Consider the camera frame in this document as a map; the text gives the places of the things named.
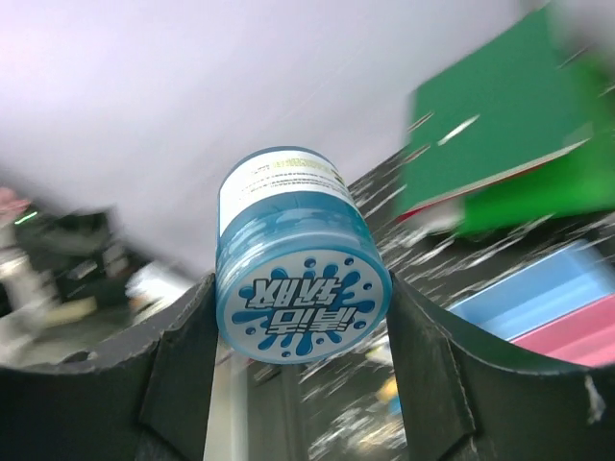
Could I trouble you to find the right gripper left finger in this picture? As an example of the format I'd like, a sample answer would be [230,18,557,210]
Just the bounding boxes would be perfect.
[1,275,218,460]

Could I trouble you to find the green ring binder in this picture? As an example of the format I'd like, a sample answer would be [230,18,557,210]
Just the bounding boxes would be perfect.
[393,7,590,217]

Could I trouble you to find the pink bin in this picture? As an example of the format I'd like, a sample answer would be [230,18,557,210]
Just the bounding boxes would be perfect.
[512,295,615,367]

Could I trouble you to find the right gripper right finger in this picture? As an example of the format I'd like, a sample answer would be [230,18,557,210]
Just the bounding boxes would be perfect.
[387,279,614,460]

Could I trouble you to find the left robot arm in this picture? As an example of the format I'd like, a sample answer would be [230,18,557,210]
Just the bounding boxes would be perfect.
[1,187,193,322]

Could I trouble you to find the blue cleaning gel jar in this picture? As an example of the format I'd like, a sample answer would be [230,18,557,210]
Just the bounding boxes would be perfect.
[215,146,392,365]

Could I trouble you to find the light blue left bin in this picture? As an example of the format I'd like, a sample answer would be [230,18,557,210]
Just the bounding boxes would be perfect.
[449,241,614,341]

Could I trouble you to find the green transparent folder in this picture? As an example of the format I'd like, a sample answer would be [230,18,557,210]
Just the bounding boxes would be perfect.
[455,51,614,234]

